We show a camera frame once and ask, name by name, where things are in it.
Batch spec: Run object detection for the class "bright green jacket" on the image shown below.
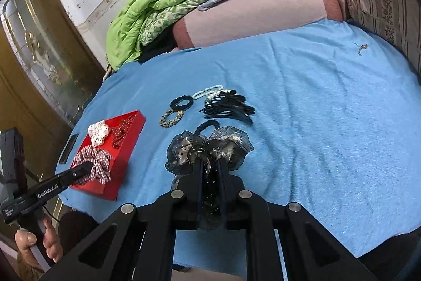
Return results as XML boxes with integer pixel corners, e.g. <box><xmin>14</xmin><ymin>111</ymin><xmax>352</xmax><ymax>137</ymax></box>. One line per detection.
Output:
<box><xmin>106</xmin><ymin>0</ymin><xmax>185</xmax><ymax>73</ymax></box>

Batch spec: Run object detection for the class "white dotted scrunchie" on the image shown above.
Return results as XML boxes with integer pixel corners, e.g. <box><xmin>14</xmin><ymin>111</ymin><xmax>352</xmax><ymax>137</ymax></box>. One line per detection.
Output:
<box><xmin>88</xmin><ymin>120</ymin><xmax>110</xmax><ymax>147</ymax></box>

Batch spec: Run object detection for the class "wooden door with glass panel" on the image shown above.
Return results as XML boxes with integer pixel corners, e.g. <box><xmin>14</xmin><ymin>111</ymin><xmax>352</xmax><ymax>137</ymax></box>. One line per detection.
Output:
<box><xmin>0</xmin><ymin>0</ymin><xmax>106</xmax><ymax>203</ymax></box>

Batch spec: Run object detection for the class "red box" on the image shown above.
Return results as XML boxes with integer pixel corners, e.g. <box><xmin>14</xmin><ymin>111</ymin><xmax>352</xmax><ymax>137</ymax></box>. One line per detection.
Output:
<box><xmin>70</xmin><ymin>110</ymin><xmax>146</xmax><ymax>201</ymax></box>

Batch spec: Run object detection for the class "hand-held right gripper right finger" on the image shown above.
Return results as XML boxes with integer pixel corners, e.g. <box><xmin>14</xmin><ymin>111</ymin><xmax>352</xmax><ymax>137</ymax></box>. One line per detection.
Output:
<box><xmin>216</xmin><ymin>161</ymin><xmax>379</xmax><ymax>281</ymax></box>

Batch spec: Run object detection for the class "gold black beaded bracelet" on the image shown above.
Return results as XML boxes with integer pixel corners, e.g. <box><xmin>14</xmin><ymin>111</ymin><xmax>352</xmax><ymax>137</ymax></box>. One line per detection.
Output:
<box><xmin>160</xmin><ymin>109</ymin><xmax>185</xmax><ymax>128</ymax></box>

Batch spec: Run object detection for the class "pale blue pearl bracelet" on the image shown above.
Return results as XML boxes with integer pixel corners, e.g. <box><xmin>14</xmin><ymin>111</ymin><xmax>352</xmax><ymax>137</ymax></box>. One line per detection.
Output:
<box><xmin>191</xmin><ymin>85</ymin><xmax>225</xmax><ymax>105</ymax></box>

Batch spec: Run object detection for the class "thin black hair tie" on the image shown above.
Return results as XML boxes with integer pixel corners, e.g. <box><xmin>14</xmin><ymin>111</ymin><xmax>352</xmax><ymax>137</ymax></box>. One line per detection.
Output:
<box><xmin>196</xmin><ymin>119</ymin><xmax>222</xmax><ymax>137</ymax></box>

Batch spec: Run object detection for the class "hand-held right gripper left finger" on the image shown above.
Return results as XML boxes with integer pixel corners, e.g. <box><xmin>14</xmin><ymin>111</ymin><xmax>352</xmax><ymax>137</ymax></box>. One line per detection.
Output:
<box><xmin>41</xmin><ymin>160</ymin><xmax>203</xmax><ymax>281</ymax></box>

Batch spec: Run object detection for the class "black sheer bow hair accessory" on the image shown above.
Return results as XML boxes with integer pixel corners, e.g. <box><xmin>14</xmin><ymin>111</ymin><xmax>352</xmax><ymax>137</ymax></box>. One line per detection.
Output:
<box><xmin>164</xmin><ymin>126</ymin><xmax>255</xmax><ymax>231</ymax></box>

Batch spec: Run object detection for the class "person's left hand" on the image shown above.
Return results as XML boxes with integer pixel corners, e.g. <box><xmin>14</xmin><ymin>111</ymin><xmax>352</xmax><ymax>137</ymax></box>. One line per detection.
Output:
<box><xmin>15</xmin><ymin>224</ymin><xmax>64</xmax><ymax>272</ymax></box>

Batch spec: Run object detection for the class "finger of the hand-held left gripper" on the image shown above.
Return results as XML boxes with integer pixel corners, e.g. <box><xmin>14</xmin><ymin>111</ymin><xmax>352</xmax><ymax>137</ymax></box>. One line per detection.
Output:
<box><xmin>55</xmin><ymin>161</ymin><xmax>95</xmax><ymax>190</ymax></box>

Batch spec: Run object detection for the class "pink bolster cushion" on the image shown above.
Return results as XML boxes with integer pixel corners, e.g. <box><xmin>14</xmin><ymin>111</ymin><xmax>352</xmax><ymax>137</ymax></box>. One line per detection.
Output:
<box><xmin>172</xmin><ymin>0</ymin><xmax>343</xmax><ymax>50</ymax></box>

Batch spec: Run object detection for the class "red white plaid scrunchie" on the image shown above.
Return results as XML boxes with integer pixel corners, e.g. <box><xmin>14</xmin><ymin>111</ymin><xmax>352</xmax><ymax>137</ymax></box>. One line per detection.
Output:
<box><xmin>72</xmin><ymin>146</ymin><xmax>112</xmax><ymax>185</ymax></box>

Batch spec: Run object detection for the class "black phone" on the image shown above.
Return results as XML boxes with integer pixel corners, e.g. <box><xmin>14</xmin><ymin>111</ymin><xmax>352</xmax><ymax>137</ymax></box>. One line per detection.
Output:
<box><xmin>58</xmin><ymin>134</ymin><xmax>80</xmax><ymax>164</ymax></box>

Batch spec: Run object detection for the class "black scrunchie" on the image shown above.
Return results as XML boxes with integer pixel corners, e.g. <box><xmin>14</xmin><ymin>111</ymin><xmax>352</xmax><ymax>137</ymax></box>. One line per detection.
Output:
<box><xmin>169</xmin><ymin>95</ymin><xmax>193</xmax><ymax>110</ymax></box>

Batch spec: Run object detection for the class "blue blanket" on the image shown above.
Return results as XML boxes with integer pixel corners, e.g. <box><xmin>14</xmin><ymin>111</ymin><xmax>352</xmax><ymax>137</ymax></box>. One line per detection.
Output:
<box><xmin>55</xmin><ymin>19</ymin><xmax>421</xmax><ymax>272</ymax></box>

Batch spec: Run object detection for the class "red dotted scrunchie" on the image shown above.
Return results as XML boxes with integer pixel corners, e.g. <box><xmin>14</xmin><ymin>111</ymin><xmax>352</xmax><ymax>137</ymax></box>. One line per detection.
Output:
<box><xmin>111</xmin><ymin>116</ymin><xmax>136</xmax><ymax>149</ymax></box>

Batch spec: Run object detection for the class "pile of black hair clips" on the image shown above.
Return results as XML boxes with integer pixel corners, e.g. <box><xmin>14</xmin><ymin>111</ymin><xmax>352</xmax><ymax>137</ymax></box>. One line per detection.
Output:
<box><xmin>199</xmin><ymin>89</ymin><xmax>257</xmax><ymax>126</ymax></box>

